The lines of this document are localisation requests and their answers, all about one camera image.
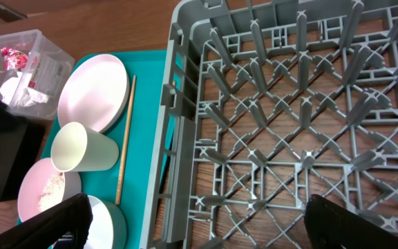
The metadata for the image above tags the large pink plate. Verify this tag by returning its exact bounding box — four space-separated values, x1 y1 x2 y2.
57 54 130 133

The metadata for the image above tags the wooden chopstick left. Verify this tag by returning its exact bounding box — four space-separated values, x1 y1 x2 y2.
115 75 137 205

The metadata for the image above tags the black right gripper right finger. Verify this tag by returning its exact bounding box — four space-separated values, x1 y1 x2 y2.
304 194 398 249

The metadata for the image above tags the clear plastic waste bin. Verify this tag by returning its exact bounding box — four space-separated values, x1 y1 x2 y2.
0 29 75 120

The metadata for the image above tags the small pink bowl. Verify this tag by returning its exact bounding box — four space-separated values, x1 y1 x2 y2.
17 158 82 222

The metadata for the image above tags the white paper napkin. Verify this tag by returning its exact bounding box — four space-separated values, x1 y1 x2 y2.
0 71 49 107

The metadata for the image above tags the grey green bowl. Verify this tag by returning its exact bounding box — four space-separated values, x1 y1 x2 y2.
83 195 127 249

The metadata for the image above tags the pale green plastic cup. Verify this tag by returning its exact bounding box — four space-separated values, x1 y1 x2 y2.
50 122 119 172

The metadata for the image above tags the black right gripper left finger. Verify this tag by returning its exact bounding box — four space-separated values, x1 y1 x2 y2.
0 193 93 249

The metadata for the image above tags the black plastic tray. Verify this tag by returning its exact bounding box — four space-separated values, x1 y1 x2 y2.
0 101 45 202

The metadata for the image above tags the red snack wrapper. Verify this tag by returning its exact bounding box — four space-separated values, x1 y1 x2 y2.
0 46 28 71

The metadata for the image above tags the grey dishwasher rack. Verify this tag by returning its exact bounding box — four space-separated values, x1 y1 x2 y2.
140 1 398 248

